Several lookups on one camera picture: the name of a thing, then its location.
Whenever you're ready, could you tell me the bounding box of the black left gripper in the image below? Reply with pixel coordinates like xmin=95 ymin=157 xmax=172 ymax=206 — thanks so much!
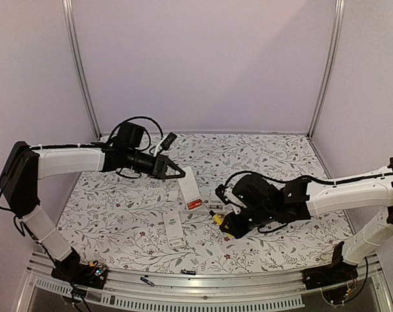
xmin=125 ymin=148 xmax=185 ymax=179

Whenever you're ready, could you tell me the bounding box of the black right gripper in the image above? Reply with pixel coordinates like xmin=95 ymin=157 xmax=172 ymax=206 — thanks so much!
xmin=220 ymin=206 xmax=275 ymax=240

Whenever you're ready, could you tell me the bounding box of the yellow handled screwdriver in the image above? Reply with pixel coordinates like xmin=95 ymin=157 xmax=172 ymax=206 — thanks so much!
xmin=209 ymin=210 xmax=232 ymax=237

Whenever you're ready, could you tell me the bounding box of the white remote control with batteries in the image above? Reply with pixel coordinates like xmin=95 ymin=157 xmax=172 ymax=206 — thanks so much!
xmin=181 ymin=205 xmax=226 ymax=215

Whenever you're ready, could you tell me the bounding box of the white air conditioner remote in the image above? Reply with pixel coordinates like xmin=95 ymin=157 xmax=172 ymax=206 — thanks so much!
xmin=163 ymin=211 xmax=186 ymax=249

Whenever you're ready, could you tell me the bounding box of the small white battery cover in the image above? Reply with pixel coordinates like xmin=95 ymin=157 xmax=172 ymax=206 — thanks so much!
xmin=210 ymin=191 xmax=219 ymax=202

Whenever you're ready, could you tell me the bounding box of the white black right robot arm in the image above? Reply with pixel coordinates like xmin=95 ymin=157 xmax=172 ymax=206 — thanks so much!
xmin=215 ymin=157 xmax=393 ymax=283

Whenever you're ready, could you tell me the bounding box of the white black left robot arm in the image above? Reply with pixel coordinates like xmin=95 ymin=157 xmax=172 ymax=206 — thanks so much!
xmin=0 ymin=116 xmax=185 ymax=282

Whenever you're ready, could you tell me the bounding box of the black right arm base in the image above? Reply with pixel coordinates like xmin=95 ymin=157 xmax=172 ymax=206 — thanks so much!
xmin=301 ymin=261 xmax=358 ymax=290

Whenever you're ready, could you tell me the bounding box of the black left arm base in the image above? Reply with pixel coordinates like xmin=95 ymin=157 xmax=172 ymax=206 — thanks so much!
xmin=51 ymin=257 xmax=108 ymax=289

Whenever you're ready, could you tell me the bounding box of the floral patterned table mat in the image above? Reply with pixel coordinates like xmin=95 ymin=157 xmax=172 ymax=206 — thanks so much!
xmin=58 ymin=134 xmax=351 ymax=274

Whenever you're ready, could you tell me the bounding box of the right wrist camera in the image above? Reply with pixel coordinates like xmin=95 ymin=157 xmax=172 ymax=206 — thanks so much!
xmin=215 ymin=184 xmax=242 ymax=215

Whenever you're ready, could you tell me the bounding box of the dark battery on rail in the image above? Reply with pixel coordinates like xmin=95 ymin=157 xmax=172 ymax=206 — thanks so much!
xmin=180 ymin=269 xmax=197 ymax=276

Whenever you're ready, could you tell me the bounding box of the aluminium front rail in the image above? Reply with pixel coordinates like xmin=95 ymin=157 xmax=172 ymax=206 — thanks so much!
xmin=16 ymin=252 xmax=393 ymax=311

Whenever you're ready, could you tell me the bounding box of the left aluminium frame post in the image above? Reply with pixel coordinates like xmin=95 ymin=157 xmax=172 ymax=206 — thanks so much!
xmin=62 ymin=0 xmax=102 ymax=138

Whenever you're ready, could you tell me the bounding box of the aluminium frame post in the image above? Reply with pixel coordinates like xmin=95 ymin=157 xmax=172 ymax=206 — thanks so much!
xmin=307 ymin=0 xmax=346 ymax=140
xmin=62 ymin=0 xmax=102 ymax=138

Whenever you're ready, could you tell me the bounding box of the right aluminium frame post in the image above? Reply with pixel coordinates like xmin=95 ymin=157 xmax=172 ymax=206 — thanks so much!
xmin=307 ymin=0 xmax=346 ymax=140

